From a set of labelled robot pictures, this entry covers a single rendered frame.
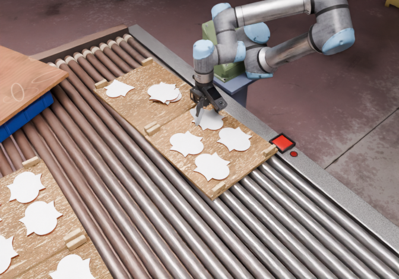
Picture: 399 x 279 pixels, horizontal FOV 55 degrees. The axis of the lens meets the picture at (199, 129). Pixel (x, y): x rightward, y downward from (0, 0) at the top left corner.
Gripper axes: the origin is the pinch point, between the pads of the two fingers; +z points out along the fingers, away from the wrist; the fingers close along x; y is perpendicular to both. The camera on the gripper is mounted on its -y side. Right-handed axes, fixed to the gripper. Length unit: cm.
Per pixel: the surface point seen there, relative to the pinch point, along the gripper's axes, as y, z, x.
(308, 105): 35, 93, -138
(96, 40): 88, -2, 3
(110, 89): 44.9, -1.1, 20.4
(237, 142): -17.9, 0.1, 0.9
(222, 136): -11.4, 0.0, 2.7
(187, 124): 4.1, 0.5, 8.3
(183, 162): -10.9, 0.8, 22.8
